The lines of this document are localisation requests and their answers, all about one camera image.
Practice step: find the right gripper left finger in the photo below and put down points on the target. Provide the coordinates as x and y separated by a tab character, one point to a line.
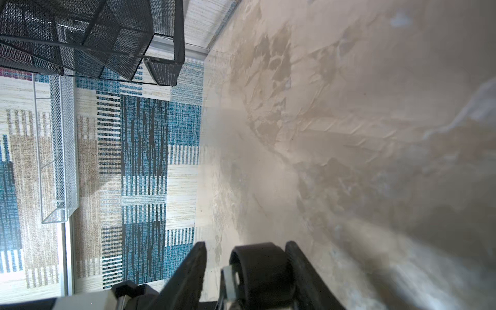
183	290

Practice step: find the white wire mesh basket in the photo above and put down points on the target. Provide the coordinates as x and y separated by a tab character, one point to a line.
55	129

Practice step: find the black mesh shelf rack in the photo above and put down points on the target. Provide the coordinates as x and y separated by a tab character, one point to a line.
87	38

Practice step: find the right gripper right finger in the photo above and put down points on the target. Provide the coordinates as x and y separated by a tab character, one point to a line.
311	292

